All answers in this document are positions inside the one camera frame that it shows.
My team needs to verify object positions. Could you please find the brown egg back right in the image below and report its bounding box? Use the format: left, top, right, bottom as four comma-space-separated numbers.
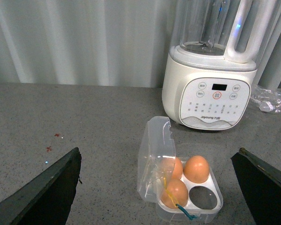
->
183, 155, 210, 184

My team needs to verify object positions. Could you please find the clear plastic bag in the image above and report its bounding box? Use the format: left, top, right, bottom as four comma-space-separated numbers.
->
250, 85, 281, 114

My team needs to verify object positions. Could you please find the brown egg back left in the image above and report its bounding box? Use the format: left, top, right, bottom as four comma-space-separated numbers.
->
161, 157, 183, 180

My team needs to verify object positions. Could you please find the white Joyoung blender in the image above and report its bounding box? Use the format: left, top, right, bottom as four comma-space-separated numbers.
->
162, 0, 278, 130

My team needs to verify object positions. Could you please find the brown egg front left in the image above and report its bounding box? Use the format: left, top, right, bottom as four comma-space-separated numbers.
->
161, 179, 188, 209

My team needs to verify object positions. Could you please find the clear plastic egg box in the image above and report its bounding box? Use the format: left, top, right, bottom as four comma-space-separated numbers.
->
137, 116, 223, 224

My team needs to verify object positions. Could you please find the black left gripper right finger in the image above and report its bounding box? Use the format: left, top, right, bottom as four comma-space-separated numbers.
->
231, 148, 281, 225

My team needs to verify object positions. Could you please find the white power cable plug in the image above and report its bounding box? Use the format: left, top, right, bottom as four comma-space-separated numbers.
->
250, 98, 274, 113

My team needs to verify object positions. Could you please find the brown egg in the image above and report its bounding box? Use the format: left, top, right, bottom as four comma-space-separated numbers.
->
161, 179, 188, 209
161, 157, 183, 180
183, 155, 210, 184

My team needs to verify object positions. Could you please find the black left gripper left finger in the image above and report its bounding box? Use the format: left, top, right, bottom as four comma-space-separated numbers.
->
0, 147, 81, 225

